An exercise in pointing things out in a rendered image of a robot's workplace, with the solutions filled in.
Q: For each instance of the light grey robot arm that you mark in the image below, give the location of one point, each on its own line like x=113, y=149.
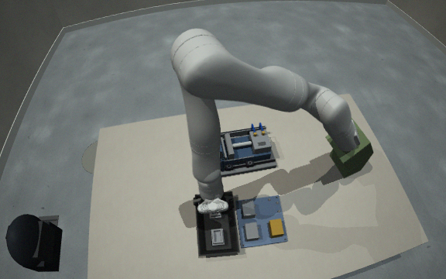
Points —
x=205, y=69

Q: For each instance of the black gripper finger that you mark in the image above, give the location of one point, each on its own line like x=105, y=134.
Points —
x=197, y=201
x=229, y=199

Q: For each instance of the yellow rectangular block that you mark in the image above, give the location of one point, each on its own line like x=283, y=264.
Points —
x=275, y=228

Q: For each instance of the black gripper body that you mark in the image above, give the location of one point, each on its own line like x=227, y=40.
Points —
x=222, y=198

